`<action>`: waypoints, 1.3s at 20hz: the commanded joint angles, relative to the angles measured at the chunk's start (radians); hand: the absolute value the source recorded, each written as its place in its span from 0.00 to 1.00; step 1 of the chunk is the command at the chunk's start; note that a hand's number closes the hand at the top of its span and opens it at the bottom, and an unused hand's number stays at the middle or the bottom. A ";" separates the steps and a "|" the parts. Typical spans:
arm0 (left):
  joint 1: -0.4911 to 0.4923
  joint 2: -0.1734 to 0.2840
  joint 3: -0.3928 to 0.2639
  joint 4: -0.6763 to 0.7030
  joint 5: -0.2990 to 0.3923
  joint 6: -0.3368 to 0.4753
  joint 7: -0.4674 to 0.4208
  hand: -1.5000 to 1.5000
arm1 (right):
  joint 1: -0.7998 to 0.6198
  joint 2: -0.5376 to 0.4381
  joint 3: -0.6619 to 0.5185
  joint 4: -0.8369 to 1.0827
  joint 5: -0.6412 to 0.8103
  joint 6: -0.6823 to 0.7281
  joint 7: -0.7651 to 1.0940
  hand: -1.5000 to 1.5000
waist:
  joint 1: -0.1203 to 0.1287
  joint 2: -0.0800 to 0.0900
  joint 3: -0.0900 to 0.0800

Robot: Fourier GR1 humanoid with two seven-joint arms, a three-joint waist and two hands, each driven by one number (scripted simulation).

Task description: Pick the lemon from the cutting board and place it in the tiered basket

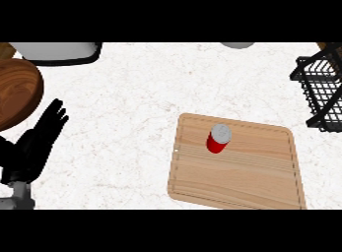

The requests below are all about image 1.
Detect white appliance with black rim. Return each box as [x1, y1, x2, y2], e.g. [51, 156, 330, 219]
[8, 42, 105, 67]

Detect brown wooden bowl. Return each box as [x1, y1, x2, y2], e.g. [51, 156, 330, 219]
[0, 57, 45, 134]

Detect red can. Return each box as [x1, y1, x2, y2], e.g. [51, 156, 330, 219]
[206, 123, 233, 155]

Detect black wire tiered basket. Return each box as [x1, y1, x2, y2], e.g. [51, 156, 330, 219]
[289, 42, 342, 134]

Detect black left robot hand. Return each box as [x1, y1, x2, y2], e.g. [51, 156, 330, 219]
[0, 97, 70, 185]

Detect grey round object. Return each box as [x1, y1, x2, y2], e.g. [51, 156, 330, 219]
[219, 42, 256, 50]

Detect pale wooden cutting board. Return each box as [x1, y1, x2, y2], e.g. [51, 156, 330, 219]
[166, 112, 308, 211]

